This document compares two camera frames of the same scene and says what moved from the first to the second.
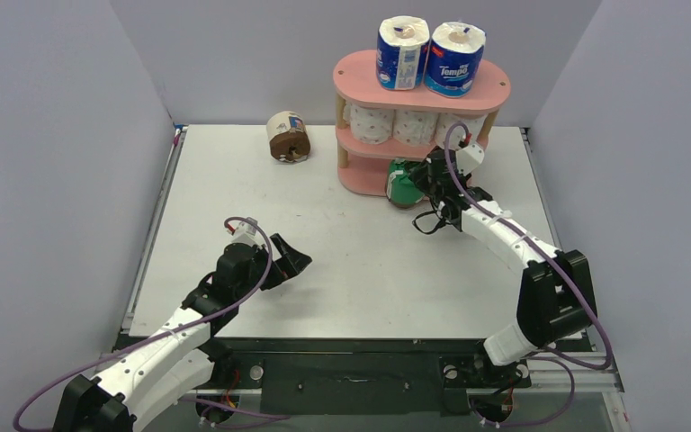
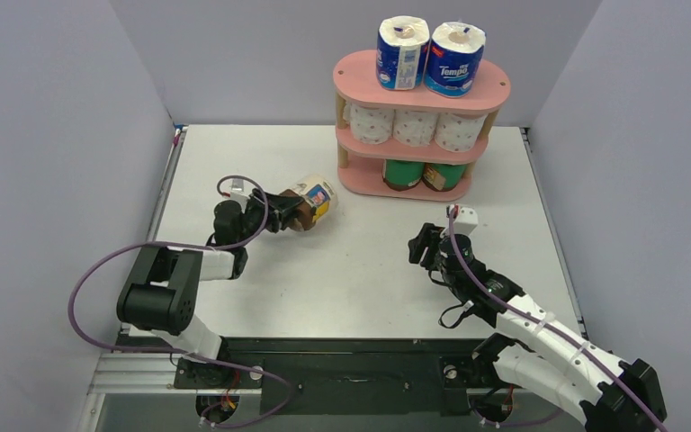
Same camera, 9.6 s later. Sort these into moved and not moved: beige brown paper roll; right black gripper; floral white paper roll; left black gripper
Moved: right black gripper; left black gripper; beige brown paper roll
Not moved: floral white paper roll
